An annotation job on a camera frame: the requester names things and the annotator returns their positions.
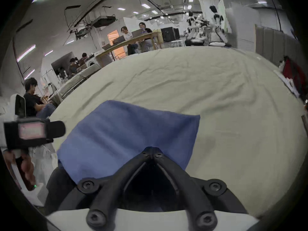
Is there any blue cloth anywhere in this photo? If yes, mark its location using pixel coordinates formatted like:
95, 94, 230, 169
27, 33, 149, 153
57, 100, 201, 185

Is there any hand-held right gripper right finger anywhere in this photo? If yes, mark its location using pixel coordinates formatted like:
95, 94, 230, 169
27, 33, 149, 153
154, 147, 249, 228

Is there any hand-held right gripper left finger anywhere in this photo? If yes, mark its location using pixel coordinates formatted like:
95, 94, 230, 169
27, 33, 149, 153
56, 147, 155, 228

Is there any white washing machine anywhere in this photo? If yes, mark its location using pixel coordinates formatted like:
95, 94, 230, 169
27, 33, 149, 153
85, 57, 102, 70

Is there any black box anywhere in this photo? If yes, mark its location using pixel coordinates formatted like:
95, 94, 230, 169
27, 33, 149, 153
161, 27, 180, 43

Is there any white and black robot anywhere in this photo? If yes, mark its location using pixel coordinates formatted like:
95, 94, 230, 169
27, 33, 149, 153
208, 5, 232, 48
185, 10, 209, 47

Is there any red bag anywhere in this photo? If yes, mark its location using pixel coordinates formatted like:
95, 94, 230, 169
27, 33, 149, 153
282, 56, 308, 98

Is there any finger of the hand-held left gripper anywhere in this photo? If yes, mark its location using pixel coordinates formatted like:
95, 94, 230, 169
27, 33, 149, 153
4, 119, 66, 151

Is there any person's left hand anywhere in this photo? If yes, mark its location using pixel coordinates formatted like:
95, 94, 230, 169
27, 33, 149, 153
4, 148, 37, 191

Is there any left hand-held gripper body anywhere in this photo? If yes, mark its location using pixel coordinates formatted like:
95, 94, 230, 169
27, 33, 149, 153
0, 94, 27, 151

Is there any long wooden table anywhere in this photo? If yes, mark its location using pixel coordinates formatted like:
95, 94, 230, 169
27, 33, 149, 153
96, 31, 164, 65

